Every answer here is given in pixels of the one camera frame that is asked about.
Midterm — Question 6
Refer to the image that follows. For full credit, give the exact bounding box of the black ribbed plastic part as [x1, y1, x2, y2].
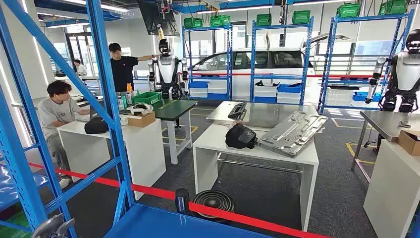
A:
[227, 102, 248, 121]

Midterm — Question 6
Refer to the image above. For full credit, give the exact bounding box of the black hanging monitor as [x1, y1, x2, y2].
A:
[137, 0, 181, 37]

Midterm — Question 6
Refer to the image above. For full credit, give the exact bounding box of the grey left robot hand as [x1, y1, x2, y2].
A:
[31, 213, 76, 238]

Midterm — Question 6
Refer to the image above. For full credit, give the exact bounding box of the open brown cardboard box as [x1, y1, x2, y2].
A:
[397, 129, 420, 156]

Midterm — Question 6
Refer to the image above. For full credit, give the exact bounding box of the black ribbed round base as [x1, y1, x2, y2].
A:
[193, 189, 235, 220]

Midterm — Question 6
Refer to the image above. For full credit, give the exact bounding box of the white storage bin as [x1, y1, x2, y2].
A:
[277, 92, 302, 105]
[208, 79, 228, 94]
[254, 86, 278, 98]
[189, 88, 209, 98]

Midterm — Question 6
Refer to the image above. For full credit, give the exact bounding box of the white plastic crate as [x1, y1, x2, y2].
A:
[324, 87, 354, 107]

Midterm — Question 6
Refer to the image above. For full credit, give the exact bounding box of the black helmet bag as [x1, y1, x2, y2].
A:
[225, 123, 259, 150]

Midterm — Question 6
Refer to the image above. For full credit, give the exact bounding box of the black soft bag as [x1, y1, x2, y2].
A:
[84, 117, 109, 135]

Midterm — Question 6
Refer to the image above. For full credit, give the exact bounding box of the green top table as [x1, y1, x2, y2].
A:
[151, 99, 199, 166]

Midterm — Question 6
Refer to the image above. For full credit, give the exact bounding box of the black white humanoid robot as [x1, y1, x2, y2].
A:
[365, 29, 420, 114]
[147, 39, 190, 100]

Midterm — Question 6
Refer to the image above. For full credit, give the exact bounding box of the large silver metal panel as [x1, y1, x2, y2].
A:
[257, 111, 328, 158]

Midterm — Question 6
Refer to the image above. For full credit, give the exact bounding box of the blue steel shelf rack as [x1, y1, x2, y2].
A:
[0, 0, 420, 238]
[0, 162, 50, 211]
[317, 9, 416, 114]
[181, 23, 234, 102]
[250, 17, 315, 106]

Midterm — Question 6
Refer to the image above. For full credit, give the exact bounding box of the white headset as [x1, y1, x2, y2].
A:
[126, 103, 154, 116]

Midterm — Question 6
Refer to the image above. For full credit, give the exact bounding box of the dark barrier post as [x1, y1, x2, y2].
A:
[174, 188, 191, 215]

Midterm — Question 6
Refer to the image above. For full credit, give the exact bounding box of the green plastic crate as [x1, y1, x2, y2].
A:
[336, 3, 361, 18]
[292, 10, 311, 25]
[183, 17, 204, 29]
[132, 91, 163, 106]
[256, 13, 272, 27]
[210, 14, 231, 27]
[378, 0, 408, 16]

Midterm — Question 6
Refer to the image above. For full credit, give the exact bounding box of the person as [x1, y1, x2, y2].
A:
[72, 59, 88, 78]
[38, 80, 91, 189]
[108, 43, 160, 93]

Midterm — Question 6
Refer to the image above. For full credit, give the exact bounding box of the white car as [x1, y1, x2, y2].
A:
[189, 33, 353, 103]

